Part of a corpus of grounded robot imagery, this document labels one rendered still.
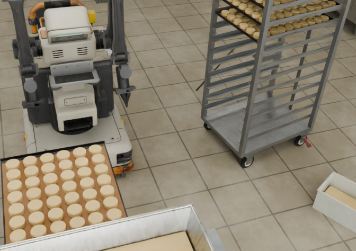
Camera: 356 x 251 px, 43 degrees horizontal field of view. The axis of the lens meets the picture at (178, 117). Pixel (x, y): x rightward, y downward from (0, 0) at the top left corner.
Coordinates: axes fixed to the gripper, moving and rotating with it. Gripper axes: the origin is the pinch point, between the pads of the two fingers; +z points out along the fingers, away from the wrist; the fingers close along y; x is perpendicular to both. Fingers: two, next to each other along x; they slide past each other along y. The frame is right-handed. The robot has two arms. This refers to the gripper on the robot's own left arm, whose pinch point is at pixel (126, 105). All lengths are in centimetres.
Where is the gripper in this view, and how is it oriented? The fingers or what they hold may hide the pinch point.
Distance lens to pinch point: 228.7
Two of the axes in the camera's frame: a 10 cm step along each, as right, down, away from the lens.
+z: 1.1, 9.7, 2.1
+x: -3.0, -1.7, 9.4
